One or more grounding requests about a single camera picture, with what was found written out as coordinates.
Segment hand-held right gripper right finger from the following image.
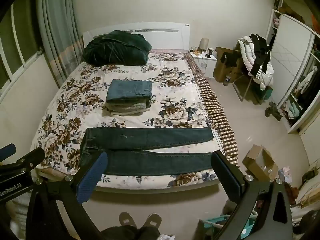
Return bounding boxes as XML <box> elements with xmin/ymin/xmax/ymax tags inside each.
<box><xmin>211</xmin><ymin>151</ymin><xmax>294</xmax><ymax>240</ymax></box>

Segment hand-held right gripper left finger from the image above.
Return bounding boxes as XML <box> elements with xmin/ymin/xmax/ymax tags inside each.
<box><xmin>25</xmin><ymin>151</ymin><xmax>108</xmax><ymax>240</ymax></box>

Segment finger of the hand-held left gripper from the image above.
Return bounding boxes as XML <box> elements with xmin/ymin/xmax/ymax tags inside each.
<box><xmin>0</xmin><ymin>144</ymin><xmax>16</xmax><ymax>162</ymax></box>
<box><xmin>10</xmin><ymin>147</ymin><xmax>45</xmax><ymax>172</ymax></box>

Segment dark blue jeans pants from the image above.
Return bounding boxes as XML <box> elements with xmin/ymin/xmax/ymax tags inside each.
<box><xmin>79</xmin><ymin>127</ymin><xmax>218</xmax><ymax>177</ymax></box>

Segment stack of folded pants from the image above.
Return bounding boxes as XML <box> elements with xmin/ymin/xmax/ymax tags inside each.
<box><xmin>104</xmin><ymin>97</ymin><xmax>152</xmax><ymax>117</ymax></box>

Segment open cardboard box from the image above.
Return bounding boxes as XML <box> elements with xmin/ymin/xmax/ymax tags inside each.
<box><xmin>241</xmin><ymin>144</ymin><xmax>279</xmax><ymax>182</ymax></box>

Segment teal plastic basket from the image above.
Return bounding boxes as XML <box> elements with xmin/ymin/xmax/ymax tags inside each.
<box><xmin>199</xmin><ymin>214</ymin><xmax>258</xmax><ymax>240</ymax></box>

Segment person's left shoe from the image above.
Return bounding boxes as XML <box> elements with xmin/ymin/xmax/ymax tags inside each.
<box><xmin>119</xmin><ymin>212</ymin><xmax>137</xmax><ymax>228</ymax></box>

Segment person's shoe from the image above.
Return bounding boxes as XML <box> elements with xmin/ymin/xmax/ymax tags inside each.
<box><xmin>119</xmin><ymin>212</ymin><xmax>137</xmax><ymax>228</ymax></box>
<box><xmin>144</xmin><ymin>214</ymin><xmax>162</xmax><ymax>229</ymax></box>

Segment person's dark trouser legs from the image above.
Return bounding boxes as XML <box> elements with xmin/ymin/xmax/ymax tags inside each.
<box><xmin>100</xmin><ymin>225</ymin><xmax>160</xmax><ymax>240</ymax></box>

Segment brown checkered bed sheet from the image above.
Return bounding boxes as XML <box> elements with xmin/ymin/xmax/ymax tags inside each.
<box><xmin>186</xmin><ymin>52</ymin><xmax>239</xmax><ymax>165</ymax></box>

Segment person's right shoe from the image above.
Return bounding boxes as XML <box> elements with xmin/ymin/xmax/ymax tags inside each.
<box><xmin>144</xmin><ymin>214</ymin><xmax>162</xmax><ymax>229</ymax></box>

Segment pair of dark shoes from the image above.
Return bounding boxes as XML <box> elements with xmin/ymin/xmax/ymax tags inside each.
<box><xmin>265</xmin><ymin>101</ymin><xmax>283</xmax><ymax>122</ymax></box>

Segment teal storage box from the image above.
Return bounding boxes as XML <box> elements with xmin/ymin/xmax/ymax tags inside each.
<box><xmin>262</xmin><ymin>87</ymin><xmax>273</xmax><ymax>101</ymax></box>

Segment bed with floral cover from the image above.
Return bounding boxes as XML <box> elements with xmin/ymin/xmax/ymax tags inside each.
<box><xmin>30</xmin><ymin>49</ymin><xmax>239</xmax><ymax>190</ymax></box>

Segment stack of folded jeans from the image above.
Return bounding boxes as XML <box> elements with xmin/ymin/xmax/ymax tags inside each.
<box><xmin>106</xmin><ymin>79</ymin><xmax>153</xmax><ymax>103</ymax></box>

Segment tall brown cardboard box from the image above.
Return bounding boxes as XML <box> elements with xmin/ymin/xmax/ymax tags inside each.
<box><xmin>212</xmin><ymin>46</ymin><xmax>244</xmax><ymax>83</ymax></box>

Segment white framed window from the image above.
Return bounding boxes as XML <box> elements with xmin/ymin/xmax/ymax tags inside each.
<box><xmin>0</xmin><ymin>0</ymin><xmax>44</xmax><ymax>90</ymax></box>

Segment white nightstand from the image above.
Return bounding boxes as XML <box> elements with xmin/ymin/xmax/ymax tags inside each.
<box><xmin>188</xmin><ymin>51</ymin><xmax>217</xmax><ymax>78</ymax></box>

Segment small black garment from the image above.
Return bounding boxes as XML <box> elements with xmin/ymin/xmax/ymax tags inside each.
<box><xmin>221</xmin><ymin>52</ymin><xmax>240</xmax><ymax>67</ymax></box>

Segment black striped garment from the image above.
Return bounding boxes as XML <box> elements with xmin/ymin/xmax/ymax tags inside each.
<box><xmin>250</xmin><ymin>34</ymin><xmax>272</xmax><ymax>77</ymax></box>

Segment grey curtain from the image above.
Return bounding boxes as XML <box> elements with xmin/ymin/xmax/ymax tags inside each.
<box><xmin>36</xmin><ymin>0</ymin><xmax>84</xmax><ymax>79</ymax></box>

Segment white sliding door wardrobe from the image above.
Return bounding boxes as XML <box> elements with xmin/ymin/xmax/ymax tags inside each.
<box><xmin>265</xmin><ymin>9</ymin><xmax>320</xmax><ymax>134</ymax></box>

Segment dark green duvet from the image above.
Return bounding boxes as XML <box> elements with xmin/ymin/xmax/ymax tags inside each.
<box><xmin>82</xmin><ymin>30</ymin><xmax>152</xmax><ymax>67</ymax></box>

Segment white bed headboard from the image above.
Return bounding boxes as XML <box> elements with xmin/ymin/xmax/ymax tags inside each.
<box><xmin>82</xmin><ymin>22</ymin><xmax>191</xmax><ymax>49</ymax></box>

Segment metal frame chair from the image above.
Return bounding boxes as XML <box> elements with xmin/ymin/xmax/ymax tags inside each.
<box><xmin>232</xmin><ymin>74</ymin><xmax>266</xmax><ymax>105</ymax></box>

